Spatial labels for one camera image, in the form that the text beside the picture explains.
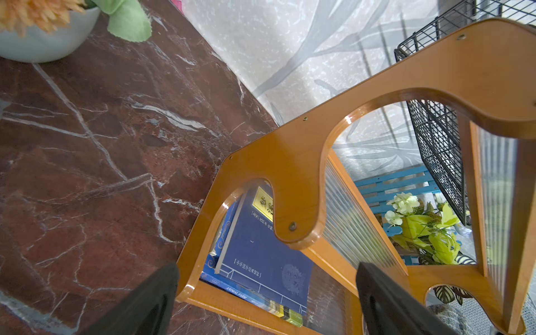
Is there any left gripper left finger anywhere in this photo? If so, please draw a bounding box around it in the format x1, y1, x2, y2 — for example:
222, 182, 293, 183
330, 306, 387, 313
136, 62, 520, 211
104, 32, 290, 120
81, 262, 180, 334

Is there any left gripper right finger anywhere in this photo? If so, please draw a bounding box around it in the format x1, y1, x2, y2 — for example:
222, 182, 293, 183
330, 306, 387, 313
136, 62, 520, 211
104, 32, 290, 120
356, 262, 455, 334

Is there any grey striped cloth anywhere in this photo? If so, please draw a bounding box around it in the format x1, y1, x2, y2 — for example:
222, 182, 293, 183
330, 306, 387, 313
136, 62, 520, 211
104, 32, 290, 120
426, 295, 536, 335

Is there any orange wooden three-tier bookshelf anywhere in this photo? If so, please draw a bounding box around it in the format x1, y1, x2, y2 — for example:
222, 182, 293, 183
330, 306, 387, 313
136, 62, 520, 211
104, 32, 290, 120
177, 18, 535, 334

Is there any black white variegated plant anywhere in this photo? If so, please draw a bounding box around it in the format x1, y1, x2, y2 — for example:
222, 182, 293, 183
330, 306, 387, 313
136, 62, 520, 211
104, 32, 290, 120
433, 285, 473, 306

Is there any green potted plant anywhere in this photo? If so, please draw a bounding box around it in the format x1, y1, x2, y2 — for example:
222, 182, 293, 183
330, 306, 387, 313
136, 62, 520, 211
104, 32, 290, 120
385, 193, 476, 265

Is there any white blue wooden crate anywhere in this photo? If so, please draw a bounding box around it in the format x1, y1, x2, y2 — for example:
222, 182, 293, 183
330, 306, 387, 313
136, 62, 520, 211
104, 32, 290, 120
355, 165, 441, 240

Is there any flower bouquet in white pot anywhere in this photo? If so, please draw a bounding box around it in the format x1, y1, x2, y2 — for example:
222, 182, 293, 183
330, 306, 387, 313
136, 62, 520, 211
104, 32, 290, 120
0, 0, 153, 64

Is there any black wire mesh organizer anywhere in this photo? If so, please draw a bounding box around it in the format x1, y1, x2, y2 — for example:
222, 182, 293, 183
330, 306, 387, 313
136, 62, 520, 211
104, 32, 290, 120
394, 1, 535, 226

